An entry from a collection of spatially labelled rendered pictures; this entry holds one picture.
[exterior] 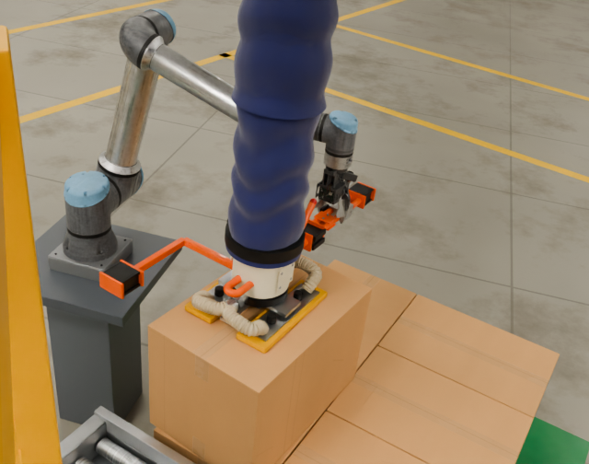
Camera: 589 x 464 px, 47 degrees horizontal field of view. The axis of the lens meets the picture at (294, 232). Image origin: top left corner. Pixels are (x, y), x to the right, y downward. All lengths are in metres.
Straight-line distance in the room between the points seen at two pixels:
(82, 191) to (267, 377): 0.94
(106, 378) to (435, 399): 1.23
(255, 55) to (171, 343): 0.83
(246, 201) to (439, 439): 1.05
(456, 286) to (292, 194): 2.35
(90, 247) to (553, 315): 2.57
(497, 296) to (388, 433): 1.85
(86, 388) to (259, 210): 1.34
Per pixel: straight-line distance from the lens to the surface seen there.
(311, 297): 2.08
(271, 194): 1.75
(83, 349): 2.71
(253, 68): 1.62
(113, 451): 2.21
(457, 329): 2.79
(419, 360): 2.60
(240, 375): 1.85
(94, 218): 2.42
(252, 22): 1.59
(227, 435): 2.01
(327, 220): 2.23
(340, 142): 2.11
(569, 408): 3.49
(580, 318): 4.08
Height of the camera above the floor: 2.24
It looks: 32 degrees down
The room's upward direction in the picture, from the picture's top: 7 degrees clockwise
